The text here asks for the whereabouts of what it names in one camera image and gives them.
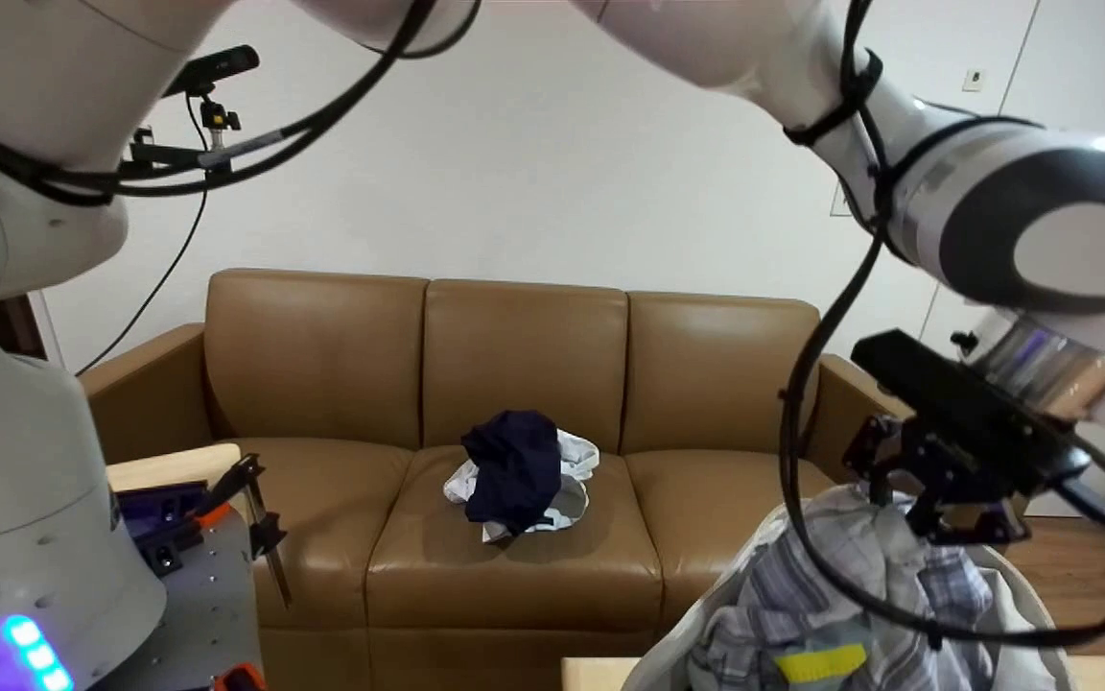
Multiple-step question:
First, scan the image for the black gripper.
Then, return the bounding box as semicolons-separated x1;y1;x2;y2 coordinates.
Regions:
841;325;1092;550

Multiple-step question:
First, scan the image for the checkered grey blue cloth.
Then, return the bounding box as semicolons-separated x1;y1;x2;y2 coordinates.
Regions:
684;481;1029;691

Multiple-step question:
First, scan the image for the tan leather couch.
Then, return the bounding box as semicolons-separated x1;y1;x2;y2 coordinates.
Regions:
75;265;910;691

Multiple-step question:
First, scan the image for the yellow label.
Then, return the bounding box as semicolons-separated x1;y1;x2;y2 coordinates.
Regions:
776;640;872;689

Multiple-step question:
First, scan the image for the dark blue clothing pile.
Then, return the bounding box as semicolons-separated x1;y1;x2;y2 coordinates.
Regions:
438;427;606;550

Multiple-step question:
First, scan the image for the navy blue cloth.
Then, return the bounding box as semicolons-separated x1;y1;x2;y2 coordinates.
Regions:
455;408;568;543

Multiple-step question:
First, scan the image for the grey perforated metal plate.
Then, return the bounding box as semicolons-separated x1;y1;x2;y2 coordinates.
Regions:
106;493;262;691

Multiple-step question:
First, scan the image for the light wooden board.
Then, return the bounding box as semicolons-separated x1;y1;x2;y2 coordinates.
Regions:
105;436;249;495

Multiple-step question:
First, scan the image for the black cable to gripper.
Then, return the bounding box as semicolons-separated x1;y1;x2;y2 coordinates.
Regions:
776;0;1105;648

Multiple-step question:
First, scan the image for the black clamp with orange handle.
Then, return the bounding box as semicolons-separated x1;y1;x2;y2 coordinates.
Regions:
184;452;295;605

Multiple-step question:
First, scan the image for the black camera on stand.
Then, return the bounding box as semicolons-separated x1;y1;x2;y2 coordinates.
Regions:
123;44;266;184

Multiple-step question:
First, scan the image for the black cable on arm base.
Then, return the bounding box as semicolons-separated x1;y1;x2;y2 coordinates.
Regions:
0;0;487;207

